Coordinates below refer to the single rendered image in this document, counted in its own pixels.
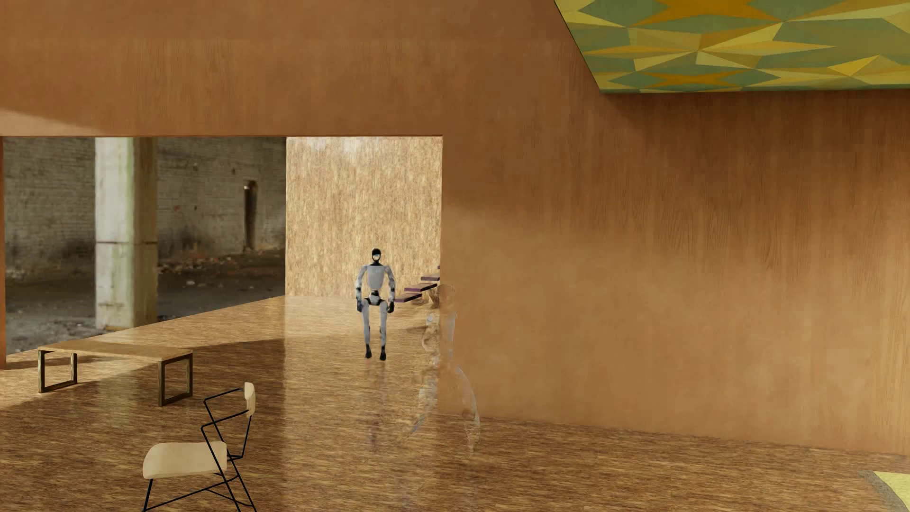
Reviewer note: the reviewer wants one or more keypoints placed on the white left robot leg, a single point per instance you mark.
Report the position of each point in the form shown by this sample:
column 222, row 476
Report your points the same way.
column 383, row 323

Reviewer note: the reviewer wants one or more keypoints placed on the white robot leg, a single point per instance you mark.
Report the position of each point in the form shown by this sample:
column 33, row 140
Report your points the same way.
column 383, row 323
column 368, row 323

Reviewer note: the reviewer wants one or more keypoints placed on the white right robot leg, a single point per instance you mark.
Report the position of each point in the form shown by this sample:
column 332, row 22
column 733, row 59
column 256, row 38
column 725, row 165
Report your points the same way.
column 368, row 323

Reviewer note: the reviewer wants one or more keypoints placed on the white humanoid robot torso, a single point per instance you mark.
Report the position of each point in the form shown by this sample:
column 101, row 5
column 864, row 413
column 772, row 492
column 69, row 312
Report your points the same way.
column 375, row 279

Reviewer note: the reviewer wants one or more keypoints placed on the transparent glass figure sculpture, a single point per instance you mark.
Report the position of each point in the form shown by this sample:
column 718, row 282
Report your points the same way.
column 444, row 370

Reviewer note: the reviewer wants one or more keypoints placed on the wooden bench with metal legs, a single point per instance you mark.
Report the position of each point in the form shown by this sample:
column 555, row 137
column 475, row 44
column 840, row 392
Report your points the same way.
column 117, row 350

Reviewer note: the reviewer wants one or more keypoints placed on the concrete pillar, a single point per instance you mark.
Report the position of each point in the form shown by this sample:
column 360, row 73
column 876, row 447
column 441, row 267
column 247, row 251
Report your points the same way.
column 126, row 227

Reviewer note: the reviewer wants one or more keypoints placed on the yellow rug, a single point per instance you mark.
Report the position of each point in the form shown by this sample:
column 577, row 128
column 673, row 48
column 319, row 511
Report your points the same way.
column 896, row 490

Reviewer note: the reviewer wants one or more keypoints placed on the beige chair with black frame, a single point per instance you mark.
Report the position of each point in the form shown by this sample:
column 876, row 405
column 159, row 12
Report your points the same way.
column 183, row 459

